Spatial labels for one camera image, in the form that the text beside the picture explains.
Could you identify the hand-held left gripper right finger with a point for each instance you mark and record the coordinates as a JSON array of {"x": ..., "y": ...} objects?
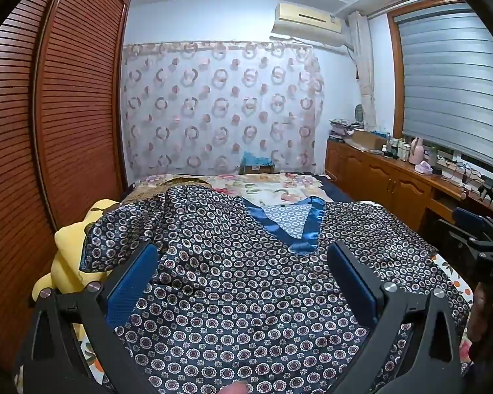
[{"x": 353, "y": 283}]

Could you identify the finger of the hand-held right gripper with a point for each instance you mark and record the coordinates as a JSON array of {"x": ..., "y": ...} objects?
[
  {"x": 456, "y": 236},
  {"x": 468, "y": 217}
]

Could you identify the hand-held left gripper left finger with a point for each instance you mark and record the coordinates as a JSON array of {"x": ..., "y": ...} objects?
[{"x": 129, "y": 283}]

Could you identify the navy patterned satin garment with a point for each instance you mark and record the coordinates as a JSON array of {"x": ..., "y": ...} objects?
[{"x": 246, "y": 295}]

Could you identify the pile of folded clothes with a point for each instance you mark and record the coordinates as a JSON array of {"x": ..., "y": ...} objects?
[{"x": 343, "y": 129}]

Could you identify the person's right hand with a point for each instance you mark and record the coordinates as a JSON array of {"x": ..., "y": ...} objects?
[{"x": 478, "y": 316}]

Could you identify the yellow plush toy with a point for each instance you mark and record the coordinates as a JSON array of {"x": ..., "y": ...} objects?
[{"x": 72, "y": 250}]

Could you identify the pink tissue box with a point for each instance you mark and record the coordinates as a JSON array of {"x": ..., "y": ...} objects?
[{"x": 423, "y": 169}]

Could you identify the pink thermos jug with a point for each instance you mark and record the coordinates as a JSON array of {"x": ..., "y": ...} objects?
[{"x": 417, "y": 152}]

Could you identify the navy bedding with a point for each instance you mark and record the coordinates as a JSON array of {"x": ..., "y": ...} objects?
[{"x": 332, "y": 193}]

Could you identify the brown patterned folded garment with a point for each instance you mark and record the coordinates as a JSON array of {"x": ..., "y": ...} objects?
[{"x": 148, "y": 191}]

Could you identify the wooden sideboard cabinet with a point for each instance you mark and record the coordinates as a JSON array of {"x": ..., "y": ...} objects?
[{"x": 378, "y": 176}]

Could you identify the row of small bottles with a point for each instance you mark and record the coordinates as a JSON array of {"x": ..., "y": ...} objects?
[{"x": 396, "y": 150}]

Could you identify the open cardboard box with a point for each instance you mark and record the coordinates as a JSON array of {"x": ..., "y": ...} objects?
[{"x": 365, "y": 139}]

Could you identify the floral blanket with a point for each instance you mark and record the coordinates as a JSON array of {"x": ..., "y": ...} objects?
[{"x": 263, "y": 188}]

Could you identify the grey window blind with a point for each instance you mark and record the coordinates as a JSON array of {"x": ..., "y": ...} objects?
[{"x": 456, "y": 82}]

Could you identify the small desk fan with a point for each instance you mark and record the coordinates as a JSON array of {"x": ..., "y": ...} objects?
[{"x": 359, "y": 113}]

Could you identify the beige tied curtain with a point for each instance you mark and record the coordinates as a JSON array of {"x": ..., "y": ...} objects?
[{"x": 365, "y": 69}]

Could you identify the sheer circle-print curtain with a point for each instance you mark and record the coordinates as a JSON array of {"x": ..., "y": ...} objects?
[{"x": 222, "y": 111}]

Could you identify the beige air conditioner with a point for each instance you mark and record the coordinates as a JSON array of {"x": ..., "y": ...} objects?
[{"x": 308, "y": 18}]

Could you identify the wooden window frame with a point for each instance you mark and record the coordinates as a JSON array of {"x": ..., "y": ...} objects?
[{"x": 395, "y": 69}]

